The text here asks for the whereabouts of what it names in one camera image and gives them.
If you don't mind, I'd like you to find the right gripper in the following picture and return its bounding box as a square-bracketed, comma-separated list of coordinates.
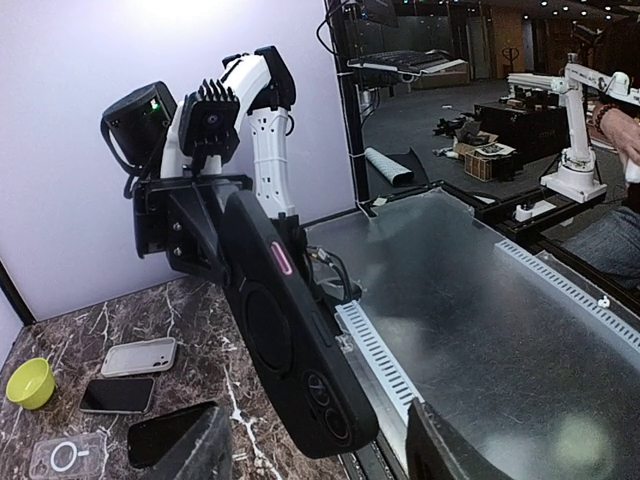
[133, 174, 250, 288]

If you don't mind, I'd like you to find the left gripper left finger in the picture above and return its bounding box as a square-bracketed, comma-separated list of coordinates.
[138, 406, 233, 479]

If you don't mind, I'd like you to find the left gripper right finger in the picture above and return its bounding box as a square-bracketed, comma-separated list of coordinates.
[405, 397, 511, 480]

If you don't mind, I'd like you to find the black phone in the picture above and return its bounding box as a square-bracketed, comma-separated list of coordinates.
[127, 401, 218, 469]
[220, 191, 379, 459]

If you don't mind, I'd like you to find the white silicone phone case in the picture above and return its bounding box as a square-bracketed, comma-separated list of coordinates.
[100, 337, 177, 378]

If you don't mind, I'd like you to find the clear magsafe phone case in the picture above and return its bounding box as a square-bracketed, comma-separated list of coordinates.
[28, 432, 107, 479]

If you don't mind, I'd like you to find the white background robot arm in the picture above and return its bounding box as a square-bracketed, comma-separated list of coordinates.
[507, 62, 639, 203]

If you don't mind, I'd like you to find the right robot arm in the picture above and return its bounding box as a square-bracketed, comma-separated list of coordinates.
[100, 46, 310, 303]

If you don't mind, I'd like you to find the green bowl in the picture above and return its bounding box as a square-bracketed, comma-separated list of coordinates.
[6, 357, 56, 410]

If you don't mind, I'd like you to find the rolled grey mat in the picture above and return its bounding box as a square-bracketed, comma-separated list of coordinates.
[364, 147, 429, 188]

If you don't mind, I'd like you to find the person at right edge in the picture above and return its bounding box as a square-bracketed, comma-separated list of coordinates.
[564, 14, 639, 291]

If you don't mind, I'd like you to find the cardboard box with clutter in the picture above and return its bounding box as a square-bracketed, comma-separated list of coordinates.
[464, 142, 517, 182]

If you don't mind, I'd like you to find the black front table rail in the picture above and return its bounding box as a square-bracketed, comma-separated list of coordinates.
[339, 433, 408, 480]

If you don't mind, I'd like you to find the white slotted cable duct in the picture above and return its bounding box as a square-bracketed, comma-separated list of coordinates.
[338, 240, 639, 425]

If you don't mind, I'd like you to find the right black frame post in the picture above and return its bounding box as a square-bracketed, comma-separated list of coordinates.
[0, 261, 37, 326]

